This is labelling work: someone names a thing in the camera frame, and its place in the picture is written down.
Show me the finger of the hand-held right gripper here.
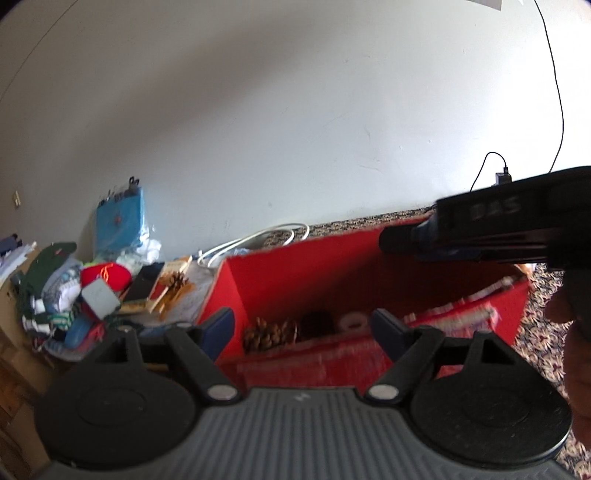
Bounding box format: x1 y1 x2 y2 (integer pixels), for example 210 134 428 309
379 218 485 264

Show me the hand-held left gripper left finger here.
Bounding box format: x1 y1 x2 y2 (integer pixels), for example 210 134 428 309
88 308 242 403

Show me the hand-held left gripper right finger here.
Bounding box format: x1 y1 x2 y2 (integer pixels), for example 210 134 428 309
367 308 520 403

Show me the red cardboard box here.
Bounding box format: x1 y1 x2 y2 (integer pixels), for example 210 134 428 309
193 222 532 388

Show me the person's right hand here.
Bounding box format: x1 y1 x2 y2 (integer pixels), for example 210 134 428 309
544 270 591 446

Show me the white tape roll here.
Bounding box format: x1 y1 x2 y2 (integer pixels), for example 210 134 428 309
338 311 370 332

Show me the light brown pine cone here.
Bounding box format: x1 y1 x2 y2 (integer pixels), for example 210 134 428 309
242 316 300 355

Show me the stack of books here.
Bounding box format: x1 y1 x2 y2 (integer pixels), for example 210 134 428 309
117 256 218 324

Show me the floral patterned cloth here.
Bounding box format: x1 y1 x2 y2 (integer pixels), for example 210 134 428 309
265 205 591 478

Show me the grey card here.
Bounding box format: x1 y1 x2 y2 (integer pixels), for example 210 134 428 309
81 278 122 319

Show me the red knit hat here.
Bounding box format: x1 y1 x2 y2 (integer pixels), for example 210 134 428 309
81 262 134 294

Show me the blue hanging bag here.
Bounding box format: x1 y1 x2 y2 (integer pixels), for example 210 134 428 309
95 175 147 259

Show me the pile of clothes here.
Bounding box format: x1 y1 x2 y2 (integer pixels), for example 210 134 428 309
14 237 162 365

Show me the green cap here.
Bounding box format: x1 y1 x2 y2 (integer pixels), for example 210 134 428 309
25 241 78 291

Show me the wooden cabinet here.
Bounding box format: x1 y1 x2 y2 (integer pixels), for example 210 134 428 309
0 272 61 480

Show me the black charger cable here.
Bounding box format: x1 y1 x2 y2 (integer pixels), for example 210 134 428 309
470 151 514 193

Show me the white cable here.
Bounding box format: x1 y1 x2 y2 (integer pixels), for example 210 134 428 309
198 224 311 268

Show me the thin black cable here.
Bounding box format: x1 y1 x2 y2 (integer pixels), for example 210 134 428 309
533 0 566 175

